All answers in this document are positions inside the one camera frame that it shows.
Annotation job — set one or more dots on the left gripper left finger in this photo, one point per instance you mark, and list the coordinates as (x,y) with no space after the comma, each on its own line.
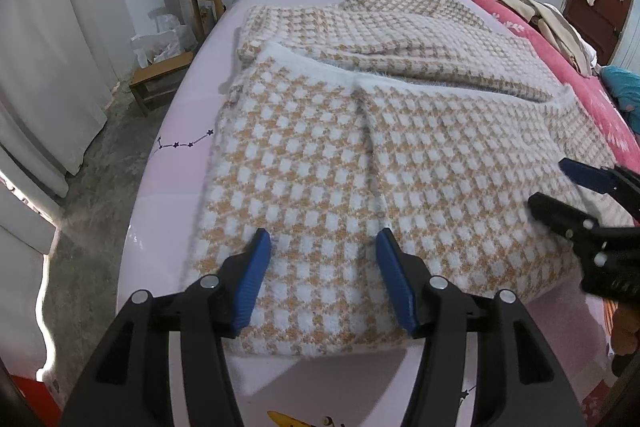
(127,379)

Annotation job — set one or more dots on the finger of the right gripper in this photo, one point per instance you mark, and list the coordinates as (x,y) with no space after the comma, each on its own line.
(619,182)
(565,216)

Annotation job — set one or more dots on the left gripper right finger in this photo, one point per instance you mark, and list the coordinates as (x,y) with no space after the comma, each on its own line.
(519,380)

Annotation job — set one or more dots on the beige white houndstooth coat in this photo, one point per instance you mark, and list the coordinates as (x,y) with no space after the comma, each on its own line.
(420,116)

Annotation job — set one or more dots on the pink floral blanket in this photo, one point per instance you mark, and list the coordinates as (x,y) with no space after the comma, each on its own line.
(589,90)

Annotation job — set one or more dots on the teal blue garment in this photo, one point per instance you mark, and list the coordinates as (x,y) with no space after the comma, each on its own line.
(624,86)

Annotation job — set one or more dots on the beige garment on bed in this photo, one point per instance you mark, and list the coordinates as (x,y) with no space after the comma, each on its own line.
(556,29)

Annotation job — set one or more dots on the small wooden stool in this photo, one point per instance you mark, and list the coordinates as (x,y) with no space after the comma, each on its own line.
(155,86)

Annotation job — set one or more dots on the white plastic bag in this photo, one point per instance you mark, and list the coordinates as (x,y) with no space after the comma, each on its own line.
(171,39)

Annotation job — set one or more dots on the white curtain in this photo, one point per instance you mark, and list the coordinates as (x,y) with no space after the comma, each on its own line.
(60,63)

